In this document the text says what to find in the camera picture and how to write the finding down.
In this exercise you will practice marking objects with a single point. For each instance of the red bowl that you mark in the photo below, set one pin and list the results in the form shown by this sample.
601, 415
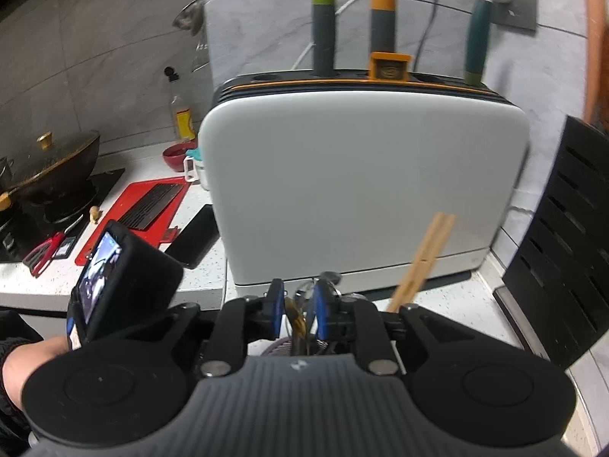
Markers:
176, 157

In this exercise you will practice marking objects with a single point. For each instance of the wooden rolling pin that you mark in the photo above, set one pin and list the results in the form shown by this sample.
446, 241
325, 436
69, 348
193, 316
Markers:
597, 47

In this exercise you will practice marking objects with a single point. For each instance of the metal spoon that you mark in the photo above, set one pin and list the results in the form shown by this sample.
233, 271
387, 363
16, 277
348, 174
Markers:
330, 276

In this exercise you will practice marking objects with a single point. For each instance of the black wok with lid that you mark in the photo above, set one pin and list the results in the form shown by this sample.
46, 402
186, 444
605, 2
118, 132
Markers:
52, 171

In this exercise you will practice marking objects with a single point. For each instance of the grey wall socket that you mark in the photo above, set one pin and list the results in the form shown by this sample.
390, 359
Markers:
521, 4

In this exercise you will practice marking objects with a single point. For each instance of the red scissors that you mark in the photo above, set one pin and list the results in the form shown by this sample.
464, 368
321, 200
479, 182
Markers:
43, 254

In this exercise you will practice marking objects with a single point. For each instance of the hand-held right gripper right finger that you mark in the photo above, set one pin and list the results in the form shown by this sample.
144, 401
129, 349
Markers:
318, 309

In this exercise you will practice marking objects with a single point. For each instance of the metal wall fixture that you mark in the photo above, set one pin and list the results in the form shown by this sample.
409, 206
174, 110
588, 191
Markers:
189, 16

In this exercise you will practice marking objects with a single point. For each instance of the black ribbed plate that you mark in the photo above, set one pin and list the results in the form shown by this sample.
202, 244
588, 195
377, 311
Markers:
150, 207

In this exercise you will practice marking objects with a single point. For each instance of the pink mesh cup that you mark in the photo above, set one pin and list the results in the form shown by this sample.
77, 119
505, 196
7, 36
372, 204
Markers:
278, 346

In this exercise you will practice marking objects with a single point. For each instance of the small orange sharpener block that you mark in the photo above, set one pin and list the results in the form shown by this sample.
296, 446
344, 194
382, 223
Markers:
389, 67

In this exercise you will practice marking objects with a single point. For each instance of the glass oil bottle yellow label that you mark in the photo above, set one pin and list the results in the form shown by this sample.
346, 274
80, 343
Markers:
183, 119

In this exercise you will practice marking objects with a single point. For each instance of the red cutting board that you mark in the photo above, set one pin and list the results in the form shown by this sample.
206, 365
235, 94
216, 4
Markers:
102, 233

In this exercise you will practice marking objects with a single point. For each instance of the black smartphone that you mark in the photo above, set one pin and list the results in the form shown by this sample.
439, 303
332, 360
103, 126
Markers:
195, 238

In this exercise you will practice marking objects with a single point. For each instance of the black knife block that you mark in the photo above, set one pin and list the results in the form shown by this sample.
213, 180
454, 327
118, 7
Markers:
561, 247

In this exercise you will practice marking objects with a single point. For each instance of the person's left forearm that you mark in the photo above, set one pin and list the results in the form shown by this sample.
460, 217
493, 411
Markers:
33, 371

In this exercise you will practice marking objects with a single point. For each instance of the black cooktop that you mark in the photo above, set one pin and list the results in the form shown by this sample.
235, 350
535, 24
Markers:
104, 185

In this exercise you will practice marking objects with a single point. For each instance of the teal-lidded white cup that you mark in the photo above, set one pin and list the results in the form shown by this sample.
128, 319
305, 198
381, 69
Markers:
197, 171

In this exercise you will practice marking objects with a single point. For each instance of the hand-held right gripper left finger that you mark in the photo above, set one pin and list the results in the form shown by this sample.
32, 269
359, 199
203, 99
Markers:
278, 307

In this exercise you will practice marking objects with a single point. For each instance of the white knife sterilizer box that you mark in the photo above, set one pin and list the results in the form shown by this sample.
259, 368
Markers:
357, 176

